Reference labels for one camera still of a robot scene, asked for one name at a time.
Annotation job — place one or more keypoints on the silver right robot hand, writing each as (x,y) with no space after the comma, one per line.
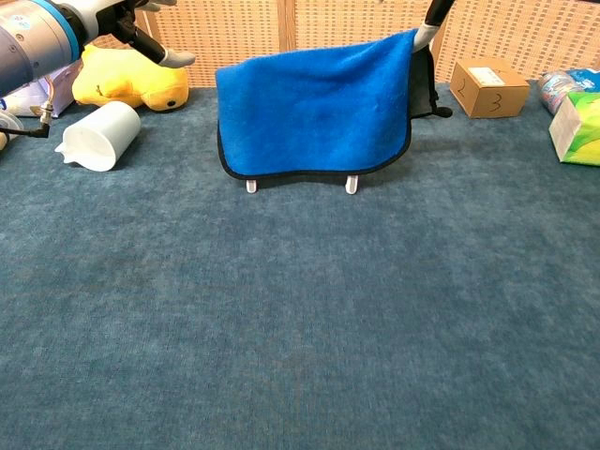
(433,23)

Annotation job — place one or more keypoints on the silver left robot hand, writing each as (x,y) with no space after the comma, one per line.
(112,19)

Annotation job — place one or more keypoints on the blue microfiber cloth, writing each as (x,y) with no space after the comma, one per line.
(314,108)

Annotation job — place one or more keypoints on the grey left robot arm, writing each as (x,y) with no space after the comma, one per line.
(28,42)

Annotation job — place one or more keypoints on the yellow plush toy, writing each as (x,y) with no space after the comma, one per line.
(122,79)

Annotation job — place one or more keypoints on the brown cardboard box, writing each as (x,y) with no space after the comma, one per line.
(487,94)

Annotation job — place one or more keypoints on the woven wooden folding screen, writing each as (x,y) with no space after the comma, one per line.
(328,23)

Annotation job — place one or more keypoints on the light blue plastic mug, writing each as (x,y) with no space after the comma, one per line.
(108,126)

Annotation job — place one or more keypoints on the white lilac carton package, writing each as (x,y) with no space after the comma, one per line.
(19,100)

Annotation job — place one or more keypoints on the cream squeeze bottle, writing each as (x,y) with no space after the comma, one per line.
(7,124)

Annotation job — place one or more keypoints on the blue snack bag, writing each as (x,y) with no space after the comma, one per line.
(588,79)

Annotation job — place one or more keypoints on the green tissue box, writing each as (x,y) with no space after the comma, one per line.
(581,131)

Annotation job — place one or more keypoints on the teal carpet table cover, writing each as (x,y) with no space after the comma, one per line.
(94,281)

